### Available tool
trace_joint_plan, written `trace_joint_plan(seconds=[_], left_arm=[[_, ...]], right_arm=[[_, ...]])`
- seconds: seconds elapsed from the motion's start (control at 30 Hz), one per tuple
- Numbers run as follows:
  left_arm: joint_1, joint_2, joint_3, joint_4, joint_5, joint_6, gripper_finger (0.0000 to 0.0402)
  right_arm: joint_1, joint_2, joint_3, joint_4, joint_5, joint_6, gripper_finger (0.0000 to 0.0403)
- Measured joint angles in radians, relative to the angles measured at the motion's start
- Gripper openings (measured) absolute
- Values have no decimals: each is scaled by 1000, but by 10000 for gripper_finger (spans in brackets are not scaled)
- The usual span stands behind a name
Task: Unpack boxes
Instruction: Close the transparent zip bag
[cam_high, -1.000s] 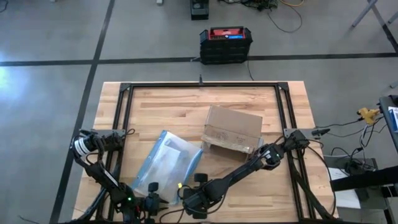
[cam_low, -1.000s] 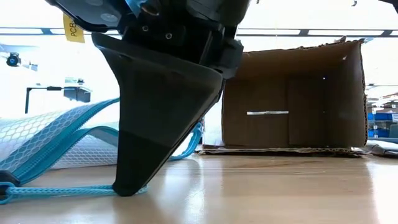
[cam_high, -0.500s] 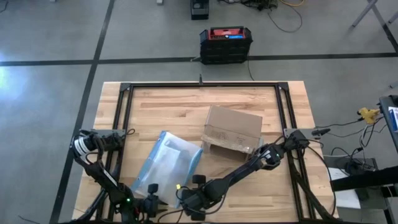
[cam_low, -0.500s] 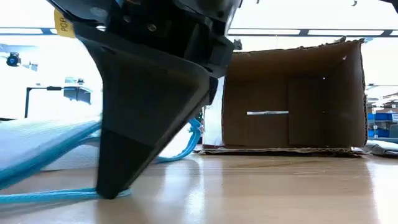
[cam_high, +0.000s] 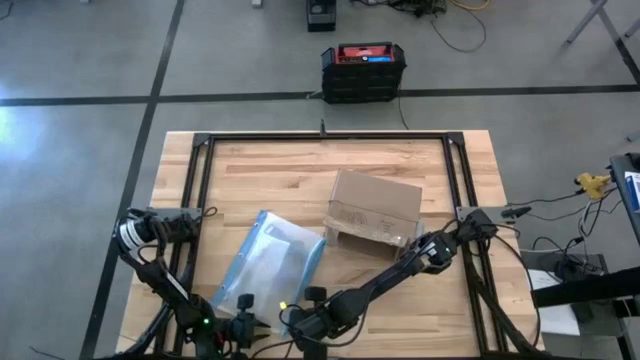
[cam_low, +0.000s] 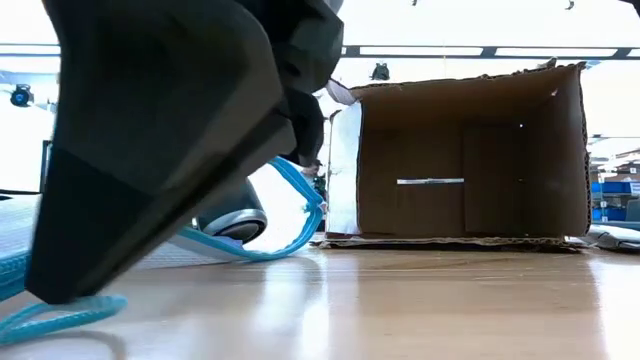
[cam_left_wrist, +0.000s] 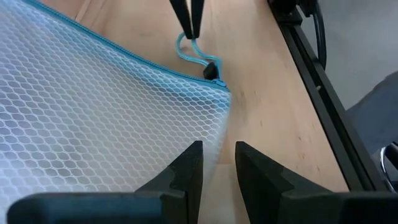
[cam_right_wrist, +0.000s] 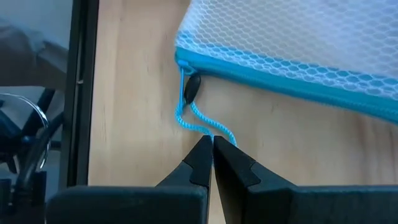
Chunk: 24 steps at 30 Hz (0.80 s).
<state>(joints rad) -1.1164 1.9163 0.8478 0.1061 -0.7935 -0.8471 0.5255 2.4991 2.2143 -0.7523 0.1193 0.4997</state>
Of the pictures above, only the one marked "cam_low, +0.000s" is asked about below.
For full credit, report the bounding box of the white mesh pouch blue trim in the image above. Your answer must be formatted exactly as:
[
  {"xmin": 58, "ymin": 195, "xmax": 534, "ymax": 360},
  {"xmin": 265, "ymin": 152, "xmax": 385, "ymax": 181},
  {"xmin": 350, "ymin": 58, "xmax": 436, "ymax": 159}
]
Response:
[{"xmin": 0, "ymin": 156, "xmax": 327, "ymax": 347}]

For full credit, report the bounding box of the blue storage bin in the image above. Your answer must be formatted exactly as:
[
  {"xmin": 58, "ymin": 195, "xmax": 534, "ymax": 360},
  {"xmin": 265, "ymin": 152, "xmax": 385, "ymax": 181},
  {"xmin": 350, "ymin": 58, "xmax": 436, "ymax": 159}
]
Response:
[
  {"xmin": 591, "ymin": 207, "xmax": 640, "ymax": 223},
  {"xmin": 591, "ymin": 180, "xmax": 640, "ymax": 197}
]

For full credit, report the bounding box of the black cylinder silver band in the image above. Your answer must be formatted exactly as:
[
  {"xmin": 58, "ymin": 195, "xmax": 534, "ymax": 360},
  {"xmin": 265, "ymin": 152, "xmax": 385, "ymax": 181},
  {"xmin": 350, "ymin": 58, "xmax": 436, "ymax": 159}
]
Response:
[{"xmin": 195, "ymin": 178, "xmax": 269, "ymax": 246}]

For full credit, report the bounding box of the black neighbouring station frame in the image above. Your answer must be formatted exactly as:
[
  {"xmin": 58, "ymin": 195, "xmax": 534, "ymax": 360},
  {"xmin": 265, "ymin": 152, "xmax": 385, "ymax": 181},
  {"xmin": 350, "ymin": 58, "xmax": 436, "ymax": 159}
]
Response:
[{"xmin": 38, "ymin": 139, "xmax": 54, "ymax": 194}]

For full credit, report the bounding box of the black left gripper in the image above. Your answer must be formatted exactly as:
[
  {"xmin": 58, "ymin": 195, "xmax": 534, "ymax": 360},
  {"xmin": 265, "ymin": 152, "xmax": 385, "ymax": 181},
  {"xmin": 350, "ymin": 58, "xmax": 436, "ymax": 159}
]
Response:
[{"xmin": 239, "ymin": 0, "xmax": 346, "ymax": 168}]

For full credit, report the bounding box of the brown cardboard box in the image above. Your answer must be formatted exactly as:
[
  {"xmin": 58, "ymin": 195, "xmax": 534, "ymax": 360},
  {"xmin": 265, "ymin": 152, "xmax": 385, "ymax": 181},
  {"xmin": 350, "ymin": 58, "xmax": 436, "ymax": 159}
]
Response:
[{"xmin": 309, "ymin": 59, "xmax": 594, "ymax": 252}]

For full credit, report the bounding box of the overhead light bar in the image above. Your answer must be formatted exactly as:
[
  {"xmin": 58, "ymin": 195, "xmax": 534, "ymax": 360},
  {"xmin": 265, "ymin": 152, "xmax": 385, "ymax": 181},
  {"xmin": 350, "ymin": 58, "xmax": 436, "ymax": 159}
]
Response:
[{"xmin": 0, "ymin": 43, "xmax": 640, "ymax": 60}]

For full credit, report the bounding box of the silver utility knife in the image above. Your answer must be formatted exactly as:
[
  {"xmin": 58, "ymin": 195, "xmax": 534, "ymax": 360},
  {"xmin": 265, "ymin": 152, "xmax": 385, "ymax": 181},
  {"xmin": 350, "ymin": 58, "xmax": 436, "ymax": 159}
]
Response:
[{"xmin": 588, "ymin": 223, "xmax": 640, "ymax": 252}]

